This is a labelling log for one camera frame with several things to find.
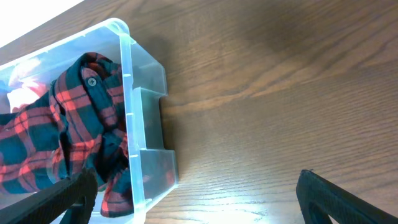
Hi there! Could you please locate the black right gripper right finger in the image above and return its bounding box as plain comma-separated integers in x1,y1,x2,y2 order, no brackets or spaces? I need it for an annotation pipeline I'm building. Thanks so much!
296,170,397,224

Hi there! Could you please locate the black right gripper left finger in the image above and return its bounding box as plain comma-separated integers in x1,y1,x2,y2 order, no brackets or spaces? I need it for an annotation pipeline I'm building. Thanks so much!
1,169,98,224

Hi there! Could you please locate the red navy plaid shirt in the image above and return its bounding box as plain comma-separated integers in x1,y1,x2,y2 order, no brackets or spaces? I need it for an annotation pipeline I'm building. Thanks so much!
1,53,134,218

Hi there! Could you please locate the pink shirt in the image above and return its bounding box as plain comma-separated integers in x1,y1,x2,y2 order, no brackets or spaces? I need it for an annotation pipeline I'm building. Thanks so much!
7,58,48,113

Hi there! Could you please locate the clear plastic storage bin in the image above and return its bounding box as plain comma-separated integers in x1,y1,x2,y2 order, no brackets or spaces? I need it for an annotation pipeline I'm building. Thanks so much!
1,18,178,223

